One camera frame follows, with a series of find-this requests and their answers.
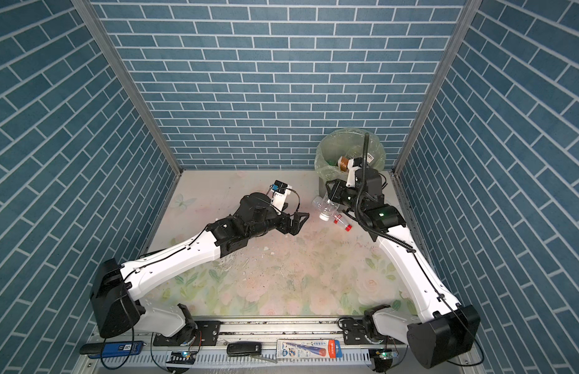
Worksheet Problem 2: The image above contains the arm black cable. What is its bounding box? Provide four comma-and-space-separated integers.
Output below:
99, 186, 302, 374
338, 132, 486, 373

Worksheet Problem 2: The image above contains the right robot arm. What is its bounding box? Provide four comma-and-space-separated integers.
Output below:
319, 168, 480, 369

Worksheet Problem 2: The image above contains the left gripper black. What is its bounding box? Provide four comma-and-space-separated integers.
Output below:
246, 201, 310, 240

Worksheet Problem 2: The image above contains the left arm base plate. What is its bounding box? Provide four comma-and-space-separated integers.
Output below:
152, 320, 221, 347

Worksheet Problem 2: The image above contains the brown coffee bottle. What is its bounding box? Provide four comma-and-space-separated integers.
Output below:
337, 156, 350, 172

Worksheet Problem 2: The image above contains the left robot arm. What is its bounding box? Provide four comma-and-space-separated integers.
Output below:
90, 193, 310, 346

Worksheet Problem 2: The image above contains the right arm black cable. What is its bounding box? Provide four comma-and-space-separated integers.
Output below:
338, 132, 486, 373

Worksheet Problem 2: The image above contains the pink label red cap bottle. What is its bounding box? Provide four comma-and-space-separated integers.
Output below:
333, 213, 353, 232

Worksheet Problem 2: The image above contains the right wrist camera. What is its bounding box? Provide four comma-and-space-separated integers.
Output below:
346, 157, 363, 188

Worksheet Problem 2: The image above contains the grey mesh waste bin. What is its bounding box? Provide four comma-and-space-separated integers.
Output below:
318, 178, 328, 197

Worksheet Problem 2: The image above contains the clear crushed water bottle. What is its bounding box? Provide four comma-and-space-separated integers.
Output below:
312, 196, 340, 221

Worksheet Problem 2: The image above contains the aluminium front rail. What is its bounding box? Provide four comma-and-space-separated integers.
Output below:
73, 316, 483, 373

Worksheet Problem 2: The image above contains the packaged pen blister card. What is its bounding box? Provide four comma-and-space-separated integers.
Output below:
276, 339, 343, 359

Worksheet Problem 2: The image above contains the blue black handheld device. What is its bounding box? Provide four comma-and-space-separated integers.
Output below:
79, 341, 145, 359

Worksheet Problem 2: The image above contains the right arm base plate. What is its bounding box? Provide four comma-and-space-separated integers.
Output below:
337, 316, 379, 345

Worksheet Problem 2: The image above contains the green plastic bin liner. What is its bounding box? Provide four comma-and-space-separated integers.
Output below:
314, 128, 386, 182

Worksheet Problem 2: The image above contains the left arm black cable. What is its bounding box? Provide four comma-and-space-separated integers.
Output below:
99, 186, 302, 374

